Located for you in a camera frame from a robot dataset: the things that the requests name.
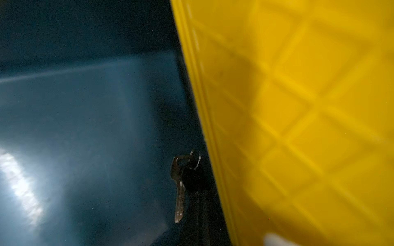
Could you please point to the key with black tag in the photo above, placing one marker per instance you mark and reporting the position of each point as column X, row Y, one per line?
column 191, row 202

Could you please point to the yellow plastic drawer box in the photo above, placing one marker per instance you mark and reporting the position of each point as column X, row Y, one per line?
column 296, row 101

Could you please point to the dark teal plastic drawer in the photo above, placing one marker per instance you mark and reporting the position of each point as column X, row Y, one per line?
column 95, row 104

